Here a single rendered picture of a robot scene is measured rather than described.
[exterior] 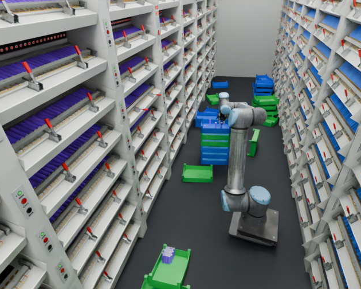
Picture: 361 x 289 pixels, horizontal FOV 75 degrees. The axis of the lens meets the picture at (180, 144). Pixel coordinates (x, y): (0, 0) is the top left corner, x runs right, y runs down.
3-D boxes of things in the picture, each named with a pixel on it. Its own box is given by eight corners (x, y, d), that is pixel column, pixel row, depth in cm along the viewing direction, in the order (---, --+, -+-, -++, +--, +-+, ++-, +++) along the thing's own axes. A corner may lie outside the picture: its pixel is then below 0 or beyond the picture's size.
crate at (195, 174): (212, 170, 253) (212, 164, 249) (212, 183, 236) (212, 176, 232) (184, 169, 257) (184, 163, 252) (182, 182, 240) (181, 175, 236)
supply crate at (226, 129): (229, 124, 255) (230, 117, 250) (230, 133, 238) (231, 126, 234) (201, 123, 258) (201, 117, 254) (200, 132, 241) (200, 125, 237)
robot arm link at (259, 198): (269, 217, 171) (275, 200, 161) (245, 217, 171) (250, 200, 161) (263, 200, 184) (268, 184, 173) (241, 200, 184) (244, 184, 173)
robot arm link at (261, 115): (274, 109, 149) (246, 100, 215) (254, 109, 149) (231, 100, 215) (271, 127, 153) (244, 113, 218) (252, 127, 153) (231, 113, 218)
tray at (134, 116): (159, 95, 195) (162, 84, 189) (127, 131, 145) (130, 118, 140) (137, 85, 195) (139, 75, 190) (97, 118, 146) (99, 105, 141)
